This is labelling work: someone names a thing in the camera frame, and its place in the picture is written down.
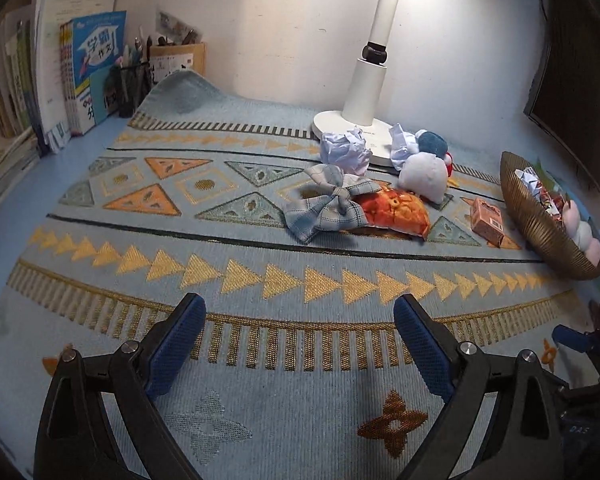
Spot orange snack bag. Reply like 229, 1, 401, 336
354, 187, 430, 240

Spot plaid fabric bow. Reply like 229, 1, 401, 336
280, 162, 382, 246

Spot white desk lamp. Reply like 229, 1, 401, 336
312, 0, 423, 167

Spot black mesh pen holder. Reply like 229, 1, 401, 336
112, 62, 153, 118

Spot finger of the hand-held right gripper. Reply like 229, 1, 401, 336
552, 324, 600, 356

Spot white paper booklets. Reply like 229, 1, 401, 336
32, 0, 118, 146

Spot dark red snack bar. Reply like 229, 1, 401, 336
535, 185, 568, 218

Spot small orange box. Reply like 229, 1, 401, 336
467, 197, 506, 247

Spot blue cover book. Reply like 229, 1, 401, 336
60, 10, 128, 136

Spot dark monitor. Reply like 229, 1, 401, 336
522, 0, 600, 206

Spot stack of flat books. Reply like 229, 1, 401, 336
0, 127, 43, 196

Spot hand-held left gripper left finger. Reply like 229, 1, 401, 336
34, 292, 207, 480

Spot row of upright books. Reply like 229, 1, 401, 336
0, 5, 43, 138

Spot paper ball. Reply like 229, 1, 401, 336
320, 127, 373, 177
515, 167, 543, 196
387, 122, 421, 170

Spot pink and white plush toy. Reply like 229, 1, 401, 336
560, 200, 593, 248

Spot blue plush toy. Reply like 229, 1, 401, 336
414, 130, 452, 157

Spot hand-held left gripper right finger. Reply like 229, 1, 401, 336
393, 294, 571, 480

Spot gold ribbed bowl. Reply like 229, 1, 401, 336
500, 151, 600, 281

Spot patterned blue table mat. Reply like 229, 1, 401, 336
0, 70, 600, 480

